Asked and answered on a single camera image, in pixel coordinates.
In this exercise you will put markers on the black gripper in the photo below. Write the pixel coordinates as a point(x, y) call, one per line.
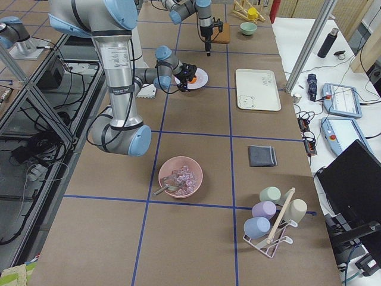
point(184, 77)
point(205, 32)

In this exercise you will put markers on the white round plate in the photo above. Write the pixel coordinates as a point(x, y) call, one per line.
point(202, 79)

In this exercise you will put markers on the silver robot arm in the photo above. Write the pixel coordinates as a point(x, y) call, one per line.
point(181, 10)
point(119, 129)

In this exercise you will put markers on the cream bear serving tray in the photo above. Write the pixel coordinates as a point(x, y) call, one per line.
point(257, 90)

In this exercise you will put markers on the brown wooden cutting board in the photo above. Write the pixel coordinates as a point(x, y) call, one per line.
point(221, 37)

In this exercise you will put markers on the mint green bowl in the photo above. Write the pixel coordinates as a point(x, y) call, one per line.
point(248, 28)

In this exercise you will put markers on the light wooden rack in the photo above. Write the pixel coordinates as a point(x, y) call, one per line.
point(240, 9)

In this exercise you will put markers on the yellow cup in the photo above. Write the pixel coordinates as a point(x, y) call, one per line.
point(252, 14)

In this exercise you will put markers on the clear ice cubes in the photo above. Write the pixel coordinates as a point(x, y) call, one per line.
point(187, 180)

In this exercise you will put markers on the pink bowl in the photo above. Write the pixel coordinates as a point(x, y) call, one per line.
point(175, 163)

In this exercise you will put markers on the metal scoop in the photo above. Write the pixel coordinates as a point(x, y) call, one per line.
point(169, 184)

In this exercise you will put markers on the folded grey cloth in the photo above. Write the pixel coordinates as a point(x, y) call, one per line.
point(262, 156)

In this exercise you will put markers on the folded dark umbrella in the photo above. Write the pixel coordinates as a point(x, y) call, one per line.
point(312, 86)

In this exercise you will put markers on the black water bottle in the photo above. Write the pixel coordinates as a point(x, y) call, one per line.
point(328, 43)

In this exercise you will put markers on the green cup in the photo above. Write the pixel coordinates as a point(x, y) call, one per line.
point(271, 193)

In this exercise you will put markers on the black power strip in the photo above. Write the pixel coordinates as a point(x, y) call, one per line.
point(308, 137)

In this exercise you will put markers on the upper teach pendant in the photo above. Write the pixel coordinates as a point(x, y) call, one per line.
point(341, 100)

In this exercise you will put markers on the teach pendant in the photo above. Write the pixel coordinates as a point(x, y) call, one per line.
point(341, 100)
point(340, 133)

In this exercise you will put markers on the purple cup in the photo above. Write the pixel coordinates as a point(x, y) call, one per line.
point(266, 209)

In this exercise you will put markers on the lower teach pendant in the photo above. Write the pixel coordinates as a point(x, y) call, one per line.
point(340, 133)

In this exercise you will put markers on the blue cup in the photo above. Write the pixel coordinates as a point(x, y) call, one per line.
point(256, 227)

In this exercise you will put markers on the beige cup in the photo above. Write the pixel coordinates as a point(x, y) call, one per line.
point(295, 211)

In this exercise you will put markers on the black laptop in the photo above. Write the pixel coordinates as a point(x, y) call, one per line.
point(352, 186)

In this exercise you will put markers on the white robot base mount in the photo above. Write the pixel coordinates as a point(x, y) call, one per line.
point(136, 55)

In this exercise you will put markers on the aluminium frame post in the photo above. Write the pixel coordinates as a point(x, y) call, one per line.
point(310, 41)

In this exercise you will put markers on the white wire cup rack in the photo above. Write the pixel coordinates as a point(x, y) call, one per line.
point(269, 243)

